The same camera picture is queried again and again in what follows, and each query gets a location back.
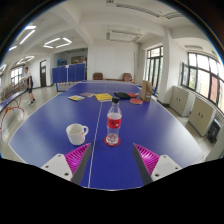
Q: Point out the black waste bin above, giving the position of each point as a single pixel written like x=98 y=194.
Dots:
x=213 y=131

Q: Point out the brown cardboard box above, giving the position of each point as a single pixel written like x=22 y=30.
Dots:
x=146 y=91

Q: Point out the dark door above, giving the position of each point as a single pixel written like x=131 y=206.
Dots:
x=43 y=74

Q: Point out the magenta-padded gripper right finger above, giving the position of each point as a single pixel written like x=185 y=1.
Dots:
x=146 y=160

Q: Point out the yellow book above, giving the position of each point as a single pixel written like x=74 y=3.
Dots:
x=103 y=97

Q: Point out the person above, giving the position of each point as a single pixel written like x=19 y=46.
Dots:
x=29 y=83

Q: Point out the ceiling air conditioner unit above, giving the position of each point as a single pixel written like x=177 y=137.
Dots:
x=123 y=35

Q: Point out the group of ceiling lights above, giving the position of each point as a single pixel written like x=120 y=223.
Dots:
x=27 y=36

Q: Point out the red-legged table tennis table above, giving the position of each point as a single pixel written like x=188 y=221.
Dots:
x=8 y=101

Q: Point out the clear red-labelled drink bottle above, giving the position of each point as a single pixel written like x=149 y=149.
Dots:
x=114 y=121

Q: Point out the tall dark-framed window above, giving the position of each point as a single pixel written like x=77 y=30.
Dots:
x=154 y=68

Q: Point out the beige two-door cabinet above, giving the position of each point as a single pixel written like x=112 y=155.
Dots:
x=180 y=100
x=201 y=116

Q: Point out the large dark-framed window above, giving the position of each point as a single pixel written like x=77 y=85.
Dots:
x=203 y=81

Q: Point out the small colourful booklet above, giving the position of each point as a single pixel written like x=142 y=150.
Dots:
x=76 y=98

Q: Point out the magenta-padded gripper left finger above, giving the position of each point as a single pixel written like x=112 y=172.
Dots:
x=77 y=160

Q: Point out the brown armchair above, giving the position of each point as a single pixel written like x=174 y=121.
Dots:
x=127 y=77
x=97 y=76

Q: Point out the brown notebook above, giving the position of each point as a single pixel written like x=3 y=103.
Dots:
x=87 y=94

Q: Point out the white mug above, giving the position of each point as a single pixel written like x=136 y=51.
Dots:
x=76 y=134

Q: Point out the black table tennis paddle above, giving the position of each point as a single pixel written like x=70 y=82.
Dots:
x=121 y=95

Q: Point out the red table tennis paddle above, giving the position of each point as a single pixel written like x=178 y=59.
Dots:
x=134 y=95

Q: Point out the blue partition boards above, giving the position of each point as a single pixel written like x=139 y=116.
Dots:
x=68 y=72

